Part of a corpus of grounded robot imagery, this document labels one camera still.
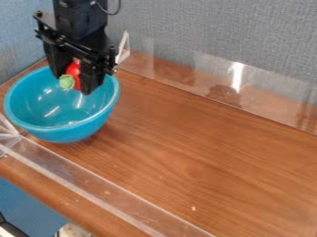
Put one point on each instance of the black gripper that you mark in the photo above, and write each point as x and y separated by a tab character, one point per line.
73	33

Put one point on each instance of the red toy strawberry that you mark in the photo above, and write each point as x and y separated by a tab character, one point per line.
69	80

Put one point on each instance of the blue bowl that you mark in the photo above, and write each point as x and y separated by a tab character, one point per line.
58	115

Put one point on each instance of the clear acrylic front barrier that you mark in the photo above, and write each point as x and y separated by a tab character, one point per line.
108	195

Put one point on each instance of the clear acrylic barrier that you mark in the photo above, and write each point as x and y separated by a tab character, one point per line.
261	92
108	195

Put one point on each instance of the clear acrylic back barrier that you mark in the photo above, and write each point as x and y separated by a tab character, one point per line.
261	92

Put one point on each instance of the clear acrylic corner bracket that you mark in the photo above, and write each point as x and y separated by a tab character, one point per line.
125	51

